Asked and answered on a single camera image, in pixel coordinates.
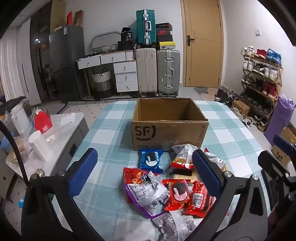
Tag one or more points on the brown paper bag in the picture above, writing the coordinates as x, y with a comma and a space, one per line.
78, 18

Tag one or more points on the wooden shoe rack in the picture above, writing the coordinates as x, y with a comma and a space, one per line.
278, 81

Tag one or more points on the grey side table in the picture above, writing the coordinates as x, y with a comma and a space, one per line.
69, 134

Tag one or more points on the plain black shoe box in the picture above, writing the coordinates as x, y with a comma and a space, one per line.
164, 38

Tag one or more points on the dark grey bundle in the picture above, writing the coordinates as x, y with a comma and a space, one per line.
16, 102

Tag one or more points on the rows of assorted shoes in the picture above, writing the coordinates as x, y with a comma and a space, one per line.
269, 89

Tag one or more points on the dark grey fridge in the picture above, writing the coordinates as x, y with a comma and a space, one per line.
67, 64

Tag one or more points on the silver suitcase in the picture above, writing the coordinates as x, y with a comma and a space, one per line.
167, 71

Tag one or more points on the silver crinkled snack packet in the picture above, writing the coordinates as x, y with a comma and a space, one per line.
178, 226

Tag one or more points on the grey white laundry basket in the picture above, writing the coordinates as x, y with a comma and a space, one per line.
101, 83

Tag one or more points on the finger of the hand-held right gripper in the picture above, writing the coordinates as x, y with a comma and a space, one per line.
269, 160
281, 141

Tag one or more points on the grey door mat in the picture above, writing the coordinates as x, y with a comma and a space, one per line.
204, 90

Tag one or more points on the silver purple snack packet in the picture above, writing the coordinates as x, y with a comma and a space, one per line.
143, 194

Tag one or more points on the white kettle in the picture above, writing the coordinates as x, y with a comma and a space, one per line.
19, 118

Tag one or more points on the pile of dark sneakers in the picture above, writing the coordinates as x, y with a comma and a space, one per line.
225, 95

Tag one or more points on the clear cream biscuit packet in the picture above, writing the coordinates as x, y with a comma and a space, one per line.
181, 172

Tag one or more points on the red cookie packet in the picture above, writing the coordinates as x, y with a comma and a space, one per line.
178, 194

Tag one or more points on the white drawer desk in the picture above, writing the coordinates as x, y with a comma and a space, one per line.
126, 76

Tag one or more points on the red paper bag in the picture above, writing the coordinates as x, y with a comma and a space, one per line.
70, 19
42, 122

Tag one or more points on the dark tall cabinet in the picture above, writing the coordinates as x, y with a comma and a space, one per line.
39, 58

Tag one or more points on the teal suitcase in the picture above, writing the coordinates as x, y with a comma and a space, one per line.
142, 27

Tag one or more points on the blue white plastic bag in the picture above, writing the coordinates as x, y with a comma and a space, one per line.
20, 202

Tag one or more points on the cat print cardboard box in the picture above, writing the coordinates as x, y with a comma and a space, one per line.
283, 157

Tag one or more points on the white tissue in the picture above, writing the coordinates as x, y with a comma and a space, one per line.
67, 118

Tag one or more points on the purple paper bag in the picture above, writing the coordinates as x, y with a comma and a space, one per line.
278, 120

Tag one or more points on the beige suitcase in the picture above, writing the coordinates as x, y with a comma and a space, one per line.
145, 71

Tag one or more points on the arched metal frame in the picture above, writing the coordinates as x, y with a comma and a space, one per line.
101, 35

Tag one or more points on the white curtain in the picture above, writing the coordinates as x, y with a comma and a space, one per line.
10, 69

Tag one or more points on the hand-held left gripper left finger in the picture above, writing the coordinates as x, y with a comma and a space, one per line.
83, 171

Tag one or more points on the clear food container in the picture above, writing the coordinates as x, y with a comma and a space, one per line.
17, 153

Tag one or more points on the brown cardboard box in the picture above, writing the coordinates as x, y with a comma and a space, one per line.
148, 132

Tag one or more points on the black red logo shoe box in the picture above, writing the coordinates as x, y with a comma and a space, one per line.
164, 32

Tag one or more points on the red barcode snack packet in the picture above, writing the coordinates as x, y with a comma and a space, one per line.
198, 199

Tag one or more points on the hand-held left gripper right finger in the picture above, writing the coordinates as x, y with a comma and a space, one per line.
205, 171

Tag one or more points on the white cup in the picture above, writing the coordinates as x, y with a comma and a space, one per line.
39, 146

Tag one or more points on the blue cookie packet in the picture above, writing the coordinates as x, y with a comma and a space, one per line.
150, 160

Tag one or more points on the red white noodle snack packet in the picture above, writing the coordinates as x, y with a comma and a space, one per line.
216, 161
182, 160

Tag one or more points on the small cardboard box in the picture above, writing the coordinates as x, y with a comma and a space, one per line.
240, 107

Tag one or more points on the flat cardboard panel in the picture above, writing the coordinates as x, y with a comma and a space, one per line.
57, 16

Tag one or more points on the black bag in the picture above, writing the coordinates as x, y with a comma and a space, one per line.
126, 37

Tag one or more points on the wooden door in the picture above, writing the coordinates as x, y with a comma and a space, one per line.
203, 58

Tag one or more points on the red cone chip packet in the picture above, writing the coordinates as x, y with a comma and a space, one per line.
133, 176

